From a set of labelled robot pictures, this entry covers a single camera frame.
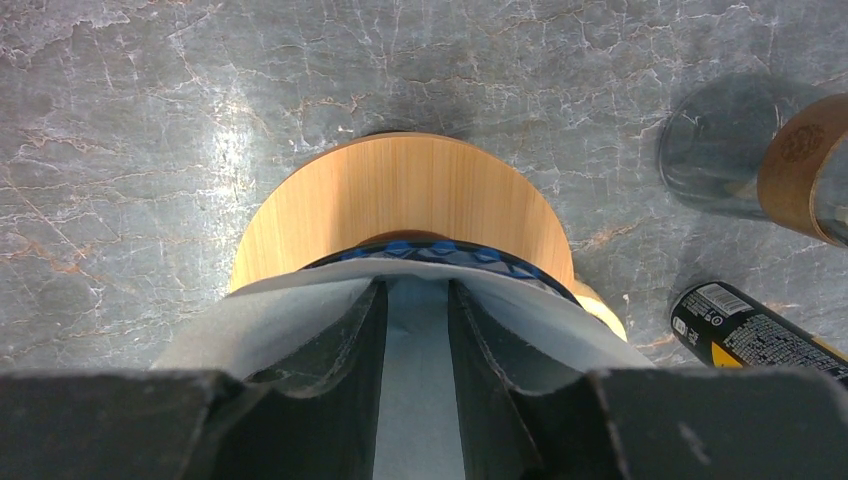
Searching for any white paper coffee filter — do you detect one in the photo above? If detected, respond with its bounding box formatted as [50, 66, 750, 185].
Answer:
[154, 259, 650, 479]

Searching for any blue glass dripper cone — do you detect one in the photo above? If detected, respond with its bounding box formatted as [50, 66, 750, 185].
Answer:
[303, 239, 580, 305]

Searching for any black drink can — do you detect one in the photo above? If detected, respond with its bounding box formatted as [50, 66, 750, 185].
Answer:
[669, 281, 847, 385]

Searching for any masking tape roll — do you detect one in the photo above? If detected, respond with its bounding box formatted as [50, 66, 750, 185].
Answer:
[572, 281, 628, 342]

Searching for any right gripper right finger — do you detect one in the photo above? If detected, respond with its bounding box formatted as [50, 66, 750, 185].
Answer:
[448, 281, 597, 479]

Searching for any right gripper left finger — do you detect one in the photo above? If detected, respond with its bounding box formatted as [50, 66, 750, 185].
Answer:
[245, 281, 388, 479]

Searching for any grey glass carafe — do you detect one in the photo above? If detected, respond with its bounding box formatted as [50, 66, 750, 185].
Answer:
[657, 73, 847, 247]

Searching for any wooden dripper ring holder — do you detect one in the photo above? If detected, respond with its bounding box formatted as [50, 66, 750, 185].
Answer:
[229, 132, 576, 290]

